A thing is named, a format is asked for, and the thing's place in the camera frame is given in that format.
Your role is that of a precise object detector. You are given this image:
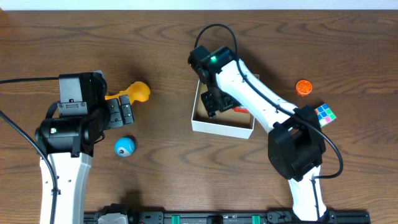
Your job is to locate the orange round cap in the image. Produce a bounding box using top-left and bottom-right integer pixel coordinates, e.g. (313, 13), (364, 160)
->
(295, 80), (313, 96)

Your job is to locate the white cardboard box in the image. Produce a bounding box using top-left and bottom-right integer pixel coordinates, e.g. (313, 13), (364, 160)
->
(191, 81), (256, 139)

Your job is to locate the colourful puzzle cube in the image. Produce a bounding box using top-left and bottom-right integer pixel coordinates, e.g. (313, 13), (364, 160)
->
(315, 103), (336, 128)

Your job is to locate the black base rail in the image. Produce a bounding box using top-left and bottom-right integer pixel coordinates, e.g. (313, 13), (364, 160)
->
(83, 203), (371, 224)

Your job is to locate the red toy car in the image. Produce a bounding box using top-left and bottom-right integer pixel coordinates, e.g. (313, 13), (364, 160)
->
(233, 106), (249, 113)

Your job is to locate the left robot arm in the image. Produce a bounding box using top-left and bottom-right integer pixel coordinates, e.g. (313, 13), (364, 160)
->
(35, 70), (134, 223)

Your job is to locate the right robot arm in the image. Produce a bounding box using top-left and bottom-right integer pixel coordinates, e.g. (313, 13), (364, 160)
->
(188, 45), (327, 221)

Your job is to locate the blue ball toy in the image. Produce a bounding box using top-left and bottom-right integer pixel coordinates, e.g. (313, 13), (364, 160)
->
(114, 138), (136, 157)

